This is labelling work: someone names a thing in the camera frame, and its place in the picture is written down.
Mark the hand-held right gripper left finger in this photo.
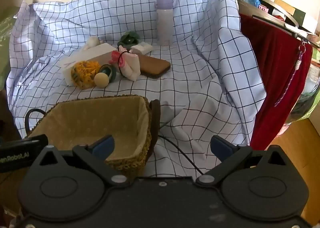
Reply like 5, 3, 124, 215
32, 135, 130, 187

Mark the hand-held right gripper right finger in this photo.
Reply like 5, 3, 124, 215
196, 135, 292, 188

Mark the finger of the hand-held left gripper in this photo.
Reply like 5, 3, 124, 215
0, 135, 49, 147

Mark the woven basket with fabric lining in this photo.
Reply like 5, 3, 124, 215
24, 95, 161, 178

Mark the beige round ball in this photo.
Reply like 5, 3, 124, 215
94, 73, 110, 88

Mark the green tape roll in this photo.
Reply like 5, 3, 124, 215
99, 64, 117, 83

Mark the pink and white towel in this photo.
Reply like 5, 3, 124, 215
111, 46, 141, 81

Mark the white fluffy plush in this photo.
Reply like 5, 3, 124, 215
84, 36, 100, 49

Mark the blue checked white cloth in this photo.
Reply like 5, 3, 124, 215
6, 0, 268, 178

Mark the white phone box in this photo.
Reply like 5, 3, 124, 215
61, 43, 120, 86

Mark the brown leather case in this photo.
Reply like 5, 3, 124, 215
136, 54, 171, 79

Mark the dark red velvet cloth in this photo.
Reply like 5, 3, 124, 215
239, 13, 313, 151

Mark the green printed cushion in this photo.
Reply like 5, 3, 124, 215
0, 5, 19, 88

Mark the purple lidded water bottle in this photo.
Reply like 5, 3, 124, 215
154, 0, 174, 46

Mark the green box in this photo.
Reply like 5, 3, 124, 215
293, 8, 307, 21

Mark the black cable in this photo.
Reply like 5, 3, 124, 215
137, 135, 204, 178

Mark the pink braided cord keychain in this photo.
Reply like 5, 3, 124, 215
275, 43, 307, 106

